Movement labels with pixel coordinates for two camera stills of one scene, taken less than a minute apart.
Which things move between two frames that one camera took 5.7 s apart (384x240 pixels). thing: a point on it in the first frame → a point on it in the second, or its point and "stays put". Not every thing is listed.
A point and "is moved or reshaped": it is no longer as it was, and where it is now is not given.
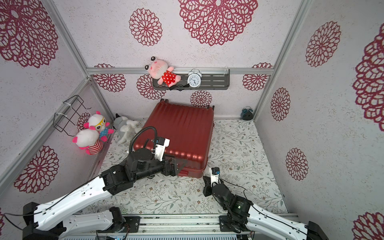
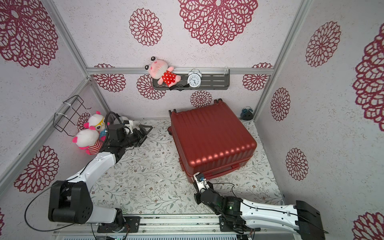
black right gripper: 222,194 → 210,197
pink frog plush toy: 159,69 stays put
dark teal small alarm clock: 247,113 stays put
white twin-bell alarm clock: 194,78 stays put
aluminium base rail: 169,227 stays put
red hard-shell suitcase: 189,129 is moved or reshaped
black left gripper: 173,168 → 141,136
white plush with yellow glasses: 97,122 stays put
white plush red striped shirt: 87,139 stays put
